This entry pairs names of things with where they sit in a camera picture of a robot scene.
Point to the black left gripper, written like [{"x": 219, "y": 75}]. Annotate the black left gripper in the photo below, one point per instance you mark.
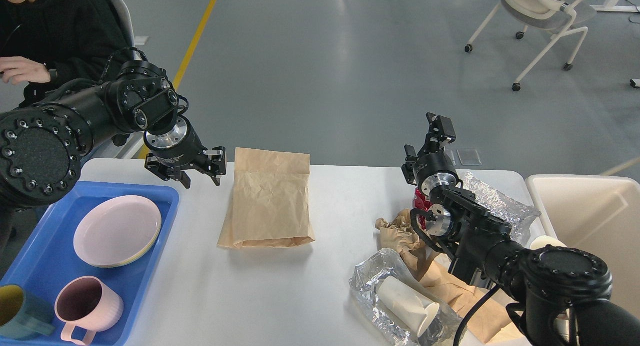
[{"x": 179, "y": 149}]

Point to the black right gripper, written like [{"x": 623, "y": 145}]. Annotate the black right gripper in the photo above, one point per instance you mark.
[{"x": 434, "y": 168}]

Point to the large brown paper bag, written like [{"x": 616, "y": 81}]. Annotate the large brown paper bag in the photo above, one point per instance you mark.
[{"x": 269, "y": 203}]

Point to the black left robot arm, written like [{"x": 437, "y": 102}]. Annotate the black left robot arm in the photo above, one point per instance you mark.
[{"x": 43, "y": 144}]

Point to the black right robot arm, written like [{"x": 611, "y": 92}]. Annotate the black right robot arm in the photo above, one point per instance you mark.
[{"x": 561, "y": 295}]

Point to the clear floor plate left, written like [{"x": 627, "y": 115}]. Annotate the clear floor plate left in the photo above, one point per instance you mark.
[{"x": 451, "y": 156}]

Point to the clear floor plate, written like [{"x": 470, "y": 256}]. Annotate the clear floor plate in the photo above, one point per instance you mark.
[
  {"x": 469, "y": 157},
  {"x": 451, "y": 156}
]

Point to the clear floor plate right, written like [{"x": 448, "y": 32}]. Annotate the clear floor plate right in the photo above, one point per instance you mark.
[{"x": 469, "y": 157}]

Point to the crushed red soda can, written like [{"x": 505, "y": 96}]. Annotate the crushed red soda can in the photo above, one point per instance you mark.
[{"x": 420, "y": 201}]

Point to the white office chair left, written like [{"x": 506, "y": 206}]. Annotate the white office chair left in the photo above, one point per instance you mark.
[{"x": 130, "y": 149}]

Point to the white office chair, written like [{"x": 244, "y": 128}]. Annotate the white office chair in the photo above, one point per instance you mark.
[
  {"x": 560, "y": 18},
  {"x": 130, "y": 149}
]

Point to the crumpled brown paper ball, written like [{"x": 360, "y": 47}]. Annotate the crumpled brown paper ball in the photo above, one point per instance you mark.
[{"x": 399, "y": 235}]

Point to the pink ceramic plate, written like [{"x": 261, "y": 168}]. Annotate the pink ceramic plate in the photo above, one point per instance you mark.
[{"x": 118, "y": 231}]

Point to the crumpled foil container back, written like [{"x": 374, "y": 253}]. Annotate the crumpled foil container back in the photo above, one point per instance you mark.
[{"x": 518, "y": 215}]

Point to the flat brown paper bag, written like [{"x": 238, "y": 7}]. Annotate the flat brown paper bag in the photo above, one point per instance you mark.
[{"x": 490, "y": 325}]

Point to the white paper cup upright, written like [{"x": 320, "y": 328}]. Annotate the white paper cup upright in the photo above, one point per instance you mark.
[{"x": 545, "y": 240}]

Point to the white paper cup lying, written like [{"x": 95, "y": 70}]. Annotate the white paper cup lying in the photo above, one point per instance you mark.
[{"x": 410, "y": 306}]

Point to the blue plastic tray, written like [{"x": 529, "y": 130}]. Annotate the blue plastic tray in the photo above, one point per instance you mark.
[{"x": 47, "y": 261}]

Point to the pink ribbed mug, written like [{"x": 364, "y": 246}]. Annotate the pink ribbed mug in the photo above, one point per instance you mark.
[{"x": 87, "y": 306}]

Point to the foil tray front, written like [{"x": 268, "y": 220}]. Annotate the foil tray front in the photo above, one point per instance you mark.
[{"x": 366, "y": 277}]

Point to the beige plastic bin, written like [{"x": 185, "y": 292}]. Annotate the beige plastic bin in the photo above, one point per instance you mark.
[{"x": 599, "y": 215}]

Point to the white office chair right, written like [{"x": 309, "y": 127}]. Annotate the white office chair right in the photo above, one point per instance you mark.
[{"x": 560, "y": 18}]

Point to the person in black hoodie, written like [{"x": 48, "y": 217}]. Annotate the person in black hoodie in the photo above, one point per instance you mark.
[{"x": 46, "y": 43}]

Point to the teal mug yellow inside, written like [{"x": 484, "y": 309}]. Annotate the teal mug yellow inside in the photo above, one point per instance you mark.
[{"x": 23, "y": 315}]

